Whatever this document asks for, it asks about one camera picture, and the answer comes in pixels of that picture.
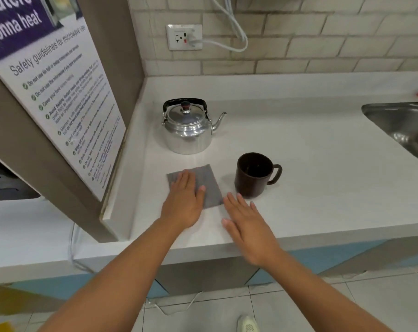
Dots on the person's right middle finger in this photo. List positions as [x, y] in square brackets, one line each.
[243, 205]

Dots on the printed guideline poster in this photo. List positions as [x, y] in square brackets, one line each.
[57, 82]

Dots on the steel sink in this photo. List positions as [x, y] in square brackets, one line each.
[402, 127]

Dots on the dark brown mug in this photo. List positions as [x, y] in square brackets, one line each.
[248, 184]

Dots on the person's left thumb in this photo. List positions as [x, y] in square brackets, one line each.
[201, 197]

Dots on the white plug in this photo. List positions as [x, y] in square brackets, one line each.
[196, 43]

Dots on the brown partition panel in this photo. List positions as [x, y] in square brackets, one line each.
[126, 37]

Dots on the person's left forearm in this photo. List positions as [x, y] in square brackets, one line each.
[126, 273]

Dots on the black appliance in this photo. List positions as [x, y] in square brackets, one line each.
[8, 184]

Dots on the yellow object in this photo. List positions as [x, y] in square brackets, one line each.
[0, 327]

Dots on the person's right thumb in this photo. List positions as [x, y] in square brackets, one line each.
[229, 227]

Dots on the grey cloth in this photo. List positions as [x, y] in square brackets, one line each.
[210, 184]

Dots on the person's right hand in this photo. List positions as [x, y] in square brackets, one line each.
[252, 231]

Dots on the person's right forearm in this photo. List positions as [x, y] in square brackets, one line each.
[316, 293]

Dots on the white wall socket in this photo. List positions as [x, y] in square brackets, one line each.
[176, 37]

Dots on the blue and grey base cabinet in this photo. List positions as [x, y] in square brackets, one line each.
[209, 278]

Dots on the person's left hand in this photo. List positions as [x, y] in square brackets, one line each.
[181, 203]

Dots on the white shoe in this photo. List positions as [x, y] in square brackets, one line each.
[247, 325]

